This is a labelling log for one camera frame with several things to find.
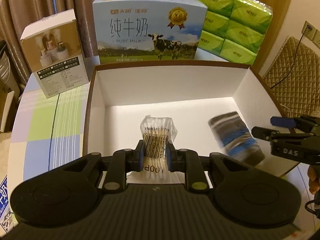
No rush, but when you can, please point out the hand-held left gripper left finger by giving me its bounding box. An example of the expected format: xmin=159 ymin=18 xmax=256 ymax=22
xmin=59 ymin=140 xmax=145 ymax=192

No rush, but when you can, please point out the wall socket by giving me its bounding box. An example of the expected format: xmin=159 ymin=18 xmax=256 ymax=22
xmin=301 ymin=20 xmax=320 ymax=43

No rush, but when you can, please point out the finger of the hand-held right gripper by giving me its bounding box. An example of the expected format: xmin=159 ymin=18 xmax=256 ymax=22
xmin=271 ymin=115 xmax=320 ymax=136
xmin=251 ymin=126 xmax=316 ymax=144

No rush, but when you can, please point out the blue illustrated milk carton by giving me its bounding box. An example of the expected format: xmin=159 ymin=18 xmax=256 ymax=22
xmin=0 ymin=172 xmax=15 ymax=233

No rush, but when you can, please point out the black shaver box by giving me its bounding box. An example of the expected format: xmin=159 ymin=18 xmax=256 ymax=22
xmin=208 ymin=111 xmax=265 ymax=167

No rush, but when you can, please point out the bundle of green tissue packs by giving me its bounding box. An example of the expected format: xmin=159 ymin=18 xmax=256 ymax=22
xmin=194 ymin=0 xmax=273 ymax=65

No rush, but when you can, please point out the blue cow print milk carton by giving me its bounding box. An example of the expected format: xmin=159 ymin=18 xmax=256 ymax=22
xmin=92 ymin=0 xmax=208 ymax=64

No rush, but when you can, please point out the stack of metal bowls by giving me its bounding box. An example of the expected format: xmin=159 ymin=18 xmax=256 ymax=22
xmin=0 ymin=51 xmax=11 ymax=81

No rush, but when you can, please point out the brown cardboard box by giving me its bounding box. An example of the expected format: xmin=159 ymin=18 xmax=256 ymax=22
xmin=81 ymin=60 xmax=310 ymax=230

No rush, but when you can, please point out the person's right hand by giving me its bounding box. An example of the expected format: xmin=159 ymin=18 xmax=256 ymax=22
xmin=308 ymin=166 xmax=320 ymax=195

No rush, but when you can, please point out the black power cable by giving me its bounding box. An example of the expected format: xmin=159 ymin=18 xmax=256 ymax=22
xmin=271 ymin=26 xmax=313 ymax=89

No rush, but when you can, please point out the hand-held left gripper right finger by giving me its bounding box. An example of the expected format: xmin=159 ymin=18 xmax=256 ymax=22
xmin=166 ymin=141 xmax=253 ymax=192

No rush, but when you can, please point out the white product box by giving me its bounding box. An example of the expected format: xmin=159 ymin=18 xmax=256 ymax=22
xmin=20 ymin=9 xmax=91 ymax=99

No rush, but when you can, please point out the cotton swab bag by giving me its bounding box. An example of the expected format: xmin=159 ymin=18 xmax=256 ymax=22
xmin=126 ymin=115 xmax=187 ymax=184

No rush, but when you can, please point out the quilted gold chair cover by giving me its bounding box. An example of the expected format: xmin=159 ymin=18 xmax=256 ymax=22
xmin=261 ymin=36 xmax=320 ymax=120

